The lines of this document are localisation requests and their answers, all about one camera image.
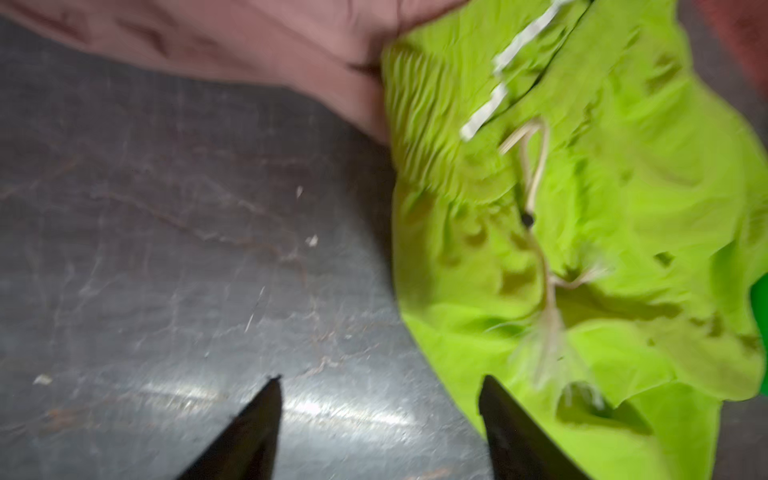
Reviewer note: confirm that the lime green shorts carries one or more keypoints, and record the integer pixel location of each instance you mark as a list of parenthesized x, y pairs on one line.
[(578, 216)]

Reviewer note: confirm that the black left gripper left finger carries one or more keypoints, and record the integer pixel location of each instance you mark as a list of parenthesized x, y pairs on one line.
[(247, 448)]

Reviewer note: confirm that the pink shorts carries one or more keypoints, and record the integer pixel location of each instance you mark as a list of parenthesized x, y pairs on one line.
[(326, 50)]

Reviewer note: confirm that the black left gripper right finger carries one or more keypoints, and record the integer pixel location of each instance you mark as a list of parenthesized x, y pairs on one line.
[(518, 447)]

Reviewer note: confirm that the green plastic basket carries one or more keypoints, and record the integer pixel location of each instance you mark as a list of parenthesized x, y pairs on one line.
[(759, 306)]

